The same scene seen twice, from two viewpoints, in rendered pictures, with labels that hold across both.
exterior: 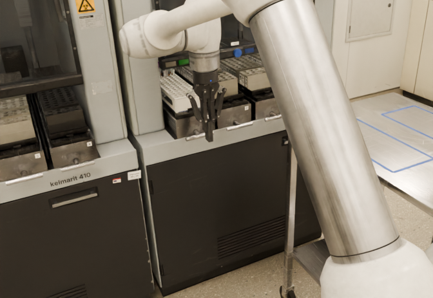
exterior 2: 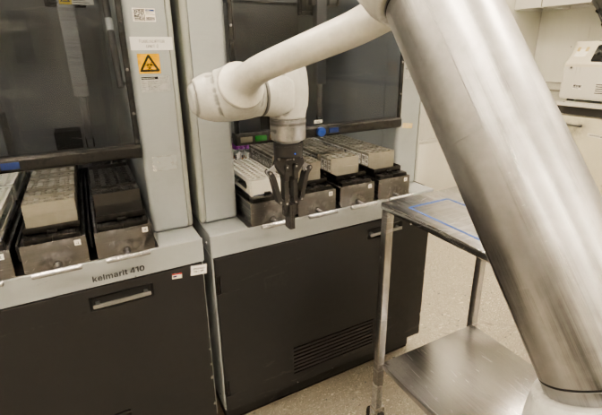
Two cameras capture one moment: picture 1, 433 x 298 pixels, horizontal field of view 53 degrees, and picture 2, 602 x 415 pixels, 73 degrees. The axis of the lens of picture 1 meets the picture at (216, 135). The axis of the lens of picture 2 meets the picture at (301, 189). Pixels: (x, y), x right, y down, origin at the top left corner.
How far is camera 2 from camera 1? 0.31 m
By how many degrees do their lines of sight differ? 8
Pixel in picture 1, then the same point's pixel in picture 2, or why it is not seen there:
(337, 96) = (551, 104)
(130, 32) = (201, 85)
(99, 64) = (162, 135)
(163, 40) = (242, 96)
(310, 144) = (512, 184)
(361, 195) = not seen: outside the picture
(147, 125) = (217, 211)
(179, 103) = (254, 185)
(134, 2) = (207, 66)
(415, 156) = not seen: hidden behind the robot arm
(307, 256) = (401, 369)
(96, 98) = (157, 176)
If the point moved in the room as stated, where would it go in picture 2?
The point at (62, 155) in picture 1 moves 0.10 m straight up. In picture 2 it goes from (109, 242) to (102, 204)
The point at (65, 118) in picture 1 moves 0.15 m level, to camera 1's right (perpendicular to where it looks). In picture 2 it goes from (117, 198) to (176, 196)
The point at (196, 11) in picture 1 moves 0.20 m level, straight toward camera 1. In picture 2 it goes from (285, 53) to (294, 54)
